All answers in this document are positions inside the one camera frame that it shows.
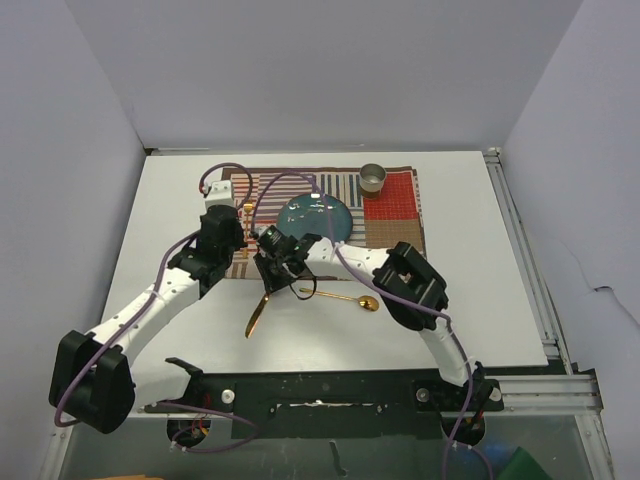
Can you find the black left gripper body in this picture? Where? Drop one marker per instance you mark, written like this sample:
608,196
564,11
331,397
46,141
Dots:
233,245

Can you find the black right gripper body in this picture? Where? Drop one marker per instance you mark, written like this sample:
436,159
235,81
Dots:
275,275

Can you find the gold fork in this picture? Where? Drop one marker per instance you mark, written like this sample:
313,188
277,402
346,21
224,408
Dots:
247,209

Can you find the gold knife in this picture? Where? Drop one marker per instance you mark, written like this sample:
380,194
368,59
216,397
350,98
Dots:
255,316

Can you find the blue ceramic plate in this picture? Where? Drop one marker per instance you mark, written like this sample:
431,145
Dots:
307,214

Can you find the gold spoon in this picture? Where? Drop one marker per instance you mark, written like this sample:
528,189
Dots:
366,302

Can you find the patchwork striped cloth placemat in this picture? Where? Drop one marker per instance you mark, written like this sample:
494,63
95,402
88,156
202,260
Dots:
376,222

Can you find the beige metal cup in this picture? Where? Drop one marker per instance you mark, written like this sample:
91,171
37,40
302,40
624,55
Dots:
371,180

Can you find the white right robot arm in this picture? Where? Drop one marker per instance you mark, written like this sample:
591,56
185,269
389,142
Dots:
413,292

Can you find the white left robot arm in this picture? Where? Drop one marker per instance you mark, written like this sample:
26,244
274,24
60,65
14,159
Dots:
92,381

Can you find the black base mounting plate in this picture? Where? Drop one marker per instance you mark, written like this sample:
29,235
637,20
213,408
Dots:
343,405

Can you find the blue object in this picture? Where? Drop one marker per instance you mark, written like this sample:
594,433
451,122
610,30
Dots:
496,450

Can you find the green object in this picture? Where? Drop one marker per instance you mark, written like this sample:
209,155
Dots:
522,466

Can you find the right side aluminium rail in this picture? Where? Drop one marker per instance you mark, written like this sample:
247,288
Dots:
561,387

